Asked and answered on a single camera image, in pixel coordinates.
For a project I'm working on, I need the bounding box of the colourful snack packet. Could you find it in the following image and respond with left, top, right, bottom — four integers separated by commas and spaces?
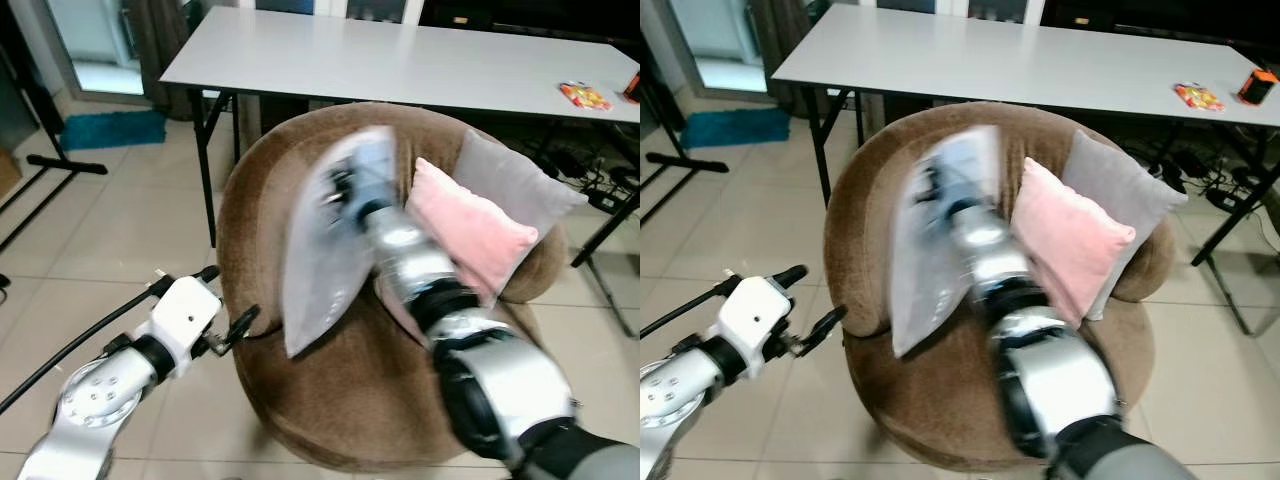
559, 82, 614, 112
1173, 82, 1227, 113

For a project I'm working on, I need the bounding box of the brown cardboard box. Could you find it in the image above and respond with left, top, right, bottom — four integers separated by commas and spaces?
0, 148, 23, 203

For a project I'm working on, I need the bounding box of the dark brown curtain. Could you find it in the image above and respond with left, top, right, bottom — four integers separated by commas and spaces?
124, 0, 203, 121
750, 0, 833, 113

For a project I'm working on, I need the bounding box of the brown round sofa chair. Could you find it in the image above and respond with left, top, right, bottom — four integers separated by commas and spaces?
822, 101, 1177, 473
217, 101, 571, 473

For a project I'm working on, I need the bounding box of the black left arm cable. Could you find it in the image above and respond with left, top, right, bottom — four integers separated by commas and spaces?
0, 274, 169, 415
640, 276, 743, 340

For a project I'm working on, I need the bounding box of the grey square pillow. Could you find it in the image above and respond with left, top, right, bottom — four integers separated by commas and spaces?
1062, 128, 1190, 322
455, 128, 590, 243

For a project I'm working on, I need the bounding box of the pink pillow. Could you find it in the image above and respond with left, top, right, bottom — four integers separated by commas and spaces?
1010, 157, 1138, 327
404, 157, 540, 307

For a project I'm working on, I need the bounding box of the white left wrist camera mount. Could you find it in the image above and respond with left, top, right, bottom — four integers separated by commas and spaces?
149, 276, 224, 377
716, 276, 794, 374

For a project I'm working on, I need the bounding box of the black metal stand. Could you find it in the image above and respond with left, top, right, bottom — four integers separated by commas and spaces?
0, 40, 109, 253
640, 78, 730, 227

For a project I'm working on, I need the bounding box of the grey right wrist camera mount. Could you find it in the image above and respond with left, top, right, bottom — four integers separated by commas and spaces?
350, 136, 398, 209
948, 134, 999, 206

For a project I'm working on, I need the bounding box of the black power strip with cables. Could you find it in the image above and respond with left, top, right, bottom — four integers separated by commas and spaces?
1148, 138, 1280, 217
540, 148, 641, 217

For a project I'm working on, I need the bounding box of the blue fluffy mat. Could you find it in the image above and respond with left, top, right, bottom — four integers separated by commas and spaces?
59, 109, 169, 152
679, 106, 792, 150

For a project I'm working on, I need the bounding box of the light grey pillow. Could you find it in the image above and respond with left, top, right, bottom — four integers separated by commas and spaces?
889, 125, 1004, 359
281, 125, 403, 359

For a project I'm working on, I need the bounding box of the glass door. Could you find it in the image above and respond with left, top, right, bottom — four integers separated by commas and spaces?
664, 0, 772, 97
44, 0, 147, 103

